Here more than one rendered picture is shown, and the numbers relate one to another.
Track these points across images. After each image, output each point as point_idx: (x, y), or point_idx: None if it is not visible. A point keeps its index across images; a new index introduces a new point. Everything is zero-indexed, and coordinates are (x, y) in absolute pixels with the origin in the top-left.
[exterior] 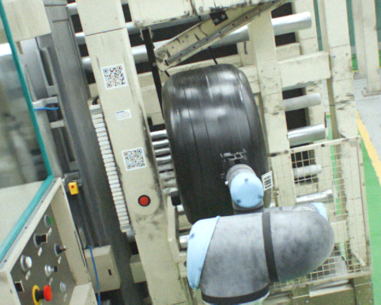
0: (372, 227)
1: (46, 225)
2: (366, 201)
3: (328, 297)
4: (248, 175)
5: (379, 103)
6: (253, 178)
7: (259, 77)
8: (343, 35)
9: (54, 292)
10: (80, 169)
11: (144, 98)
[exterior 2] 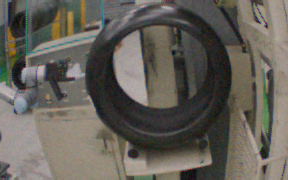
0: None
1: (84, 56)
2: None
3: None
4: (25, 68)
5: None
6: (23, 70)
7: (270, 48)
8: None
9: (73, 88)
10: (184, 47)
11: (246, 27)
